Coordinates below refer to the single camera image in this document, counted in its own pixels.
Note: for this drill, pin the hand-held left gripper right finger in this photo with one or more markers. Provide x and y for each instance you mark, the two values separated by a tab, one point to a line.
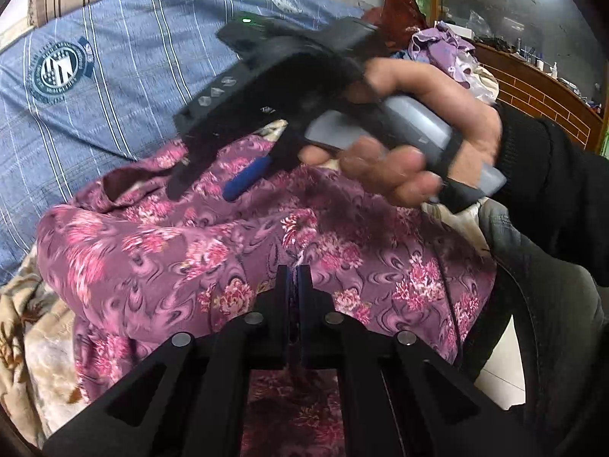
309	304

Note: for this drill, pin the person's right hand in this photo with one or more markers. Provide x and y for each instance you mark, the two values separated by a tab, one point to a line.
428	85

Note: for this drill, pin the purple floral garment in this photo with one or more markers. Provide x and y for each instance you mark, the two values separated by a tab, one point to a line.
190	257

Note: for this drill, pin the person's grey clothing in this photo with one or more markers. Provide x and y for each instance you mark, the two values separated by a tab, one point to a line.
537	333

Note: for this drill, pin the lilac cloth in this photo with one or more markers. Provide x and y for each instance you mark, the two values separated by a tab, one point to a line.
437	47

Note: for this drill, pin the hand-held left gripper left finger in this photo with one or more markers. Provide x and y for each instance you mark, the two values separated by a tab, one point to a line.
280	304

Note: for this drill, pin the dark red cloth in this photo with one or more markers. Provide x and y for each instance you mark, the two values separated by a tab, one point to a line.
399	14

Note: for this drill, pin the blue striped shirt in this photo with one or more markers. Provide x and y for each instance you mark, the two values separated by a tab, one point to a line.
119	104

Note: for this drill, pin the white bottle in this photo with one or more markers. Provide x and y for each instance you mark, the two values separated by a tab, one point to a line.
553	69

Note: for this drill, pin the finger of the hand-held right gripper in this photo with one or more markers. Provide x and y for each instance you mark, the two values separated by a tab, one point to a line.
242	181
183	171

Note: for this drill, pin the person's right forearm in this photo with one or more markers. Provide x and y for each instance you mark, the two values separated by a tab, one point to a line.
552	181

